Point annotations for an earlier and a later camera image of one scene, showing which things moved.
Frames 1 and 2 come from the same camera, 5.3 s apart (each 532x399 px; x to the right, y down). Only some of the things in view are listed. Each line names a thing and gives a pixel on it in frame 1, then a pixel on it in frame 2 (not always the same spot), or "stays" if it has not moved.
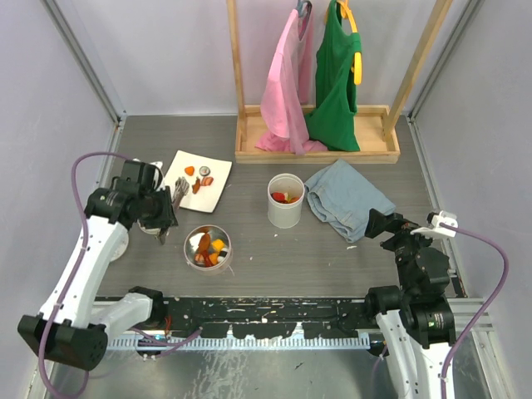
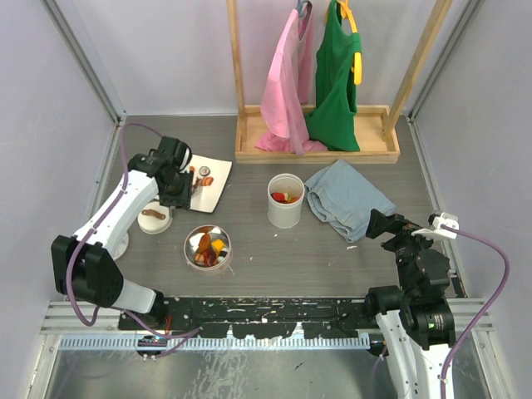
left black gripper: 166,219 -> 183,199
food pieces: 209,252 stays
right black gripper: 377,222 stays
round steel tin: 207,249 stays
